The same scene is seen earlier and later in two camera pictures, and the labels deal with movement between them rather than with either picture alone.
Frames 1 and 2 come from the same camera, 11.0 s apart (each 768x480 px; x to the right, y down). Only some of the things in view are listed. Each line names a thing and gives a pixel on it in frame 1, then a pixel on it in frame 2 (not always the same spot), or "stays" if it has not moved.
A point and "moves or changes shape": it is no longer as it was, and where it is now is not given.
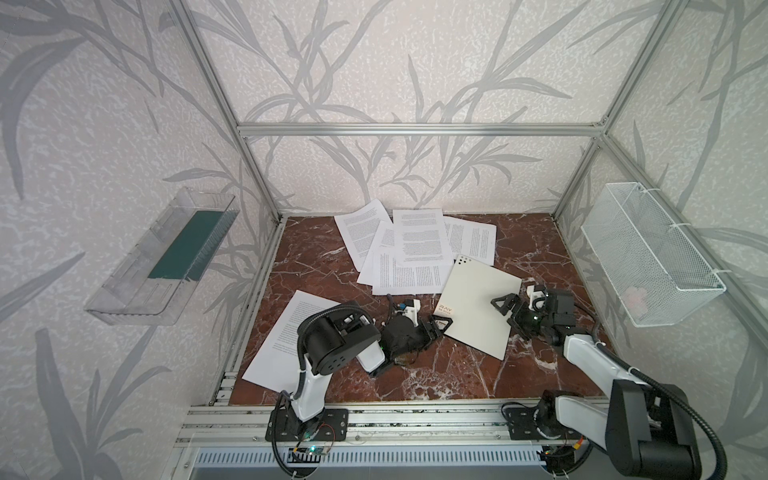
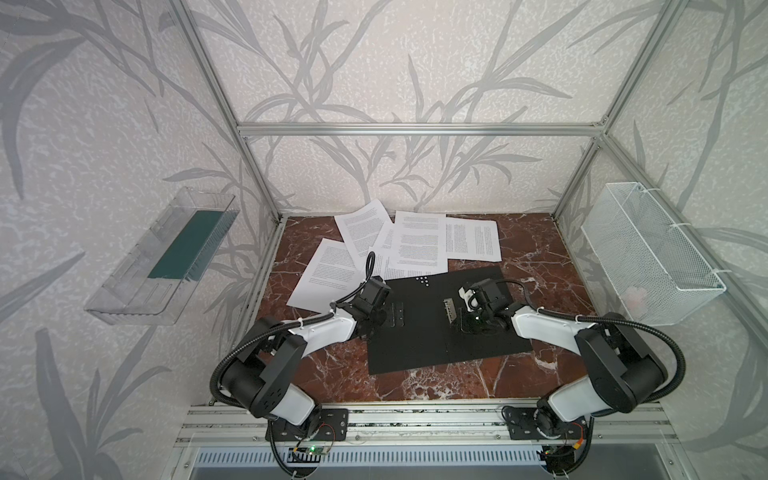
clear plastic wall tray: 180,248 stays
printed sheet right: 471,239 stays
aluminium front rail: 394,423 stays
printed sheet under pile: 385,237 stays
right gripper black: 519,312 to 466,316
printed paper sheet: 278,364 moves or changes shape
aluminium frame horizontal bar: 419,129 stays
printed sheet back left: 359,226 stays
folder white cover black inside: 466,300 moves or changes shape
